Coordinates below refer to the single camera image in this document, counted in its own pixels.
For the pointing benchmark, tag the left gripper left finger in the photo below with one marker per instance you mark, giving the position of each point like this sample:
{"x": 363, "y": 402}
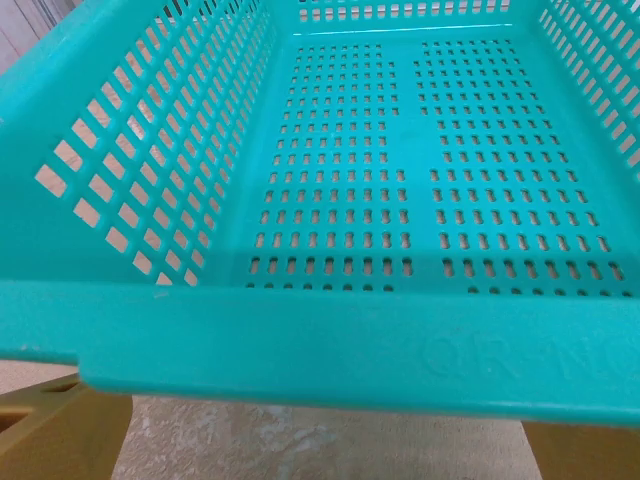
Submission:
{"x": 60, "y": 440}

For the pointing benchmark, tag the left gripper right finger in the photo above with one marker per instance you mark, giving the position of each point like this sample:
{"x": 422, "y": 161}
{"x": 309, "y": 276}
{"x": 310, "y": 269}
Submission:
{"x": 590, "y": 455}

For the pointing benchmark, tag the teal plastic basket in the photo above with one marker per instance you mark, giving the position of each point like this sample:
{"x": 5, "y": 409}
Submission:
{"x": 320, "y": 340}

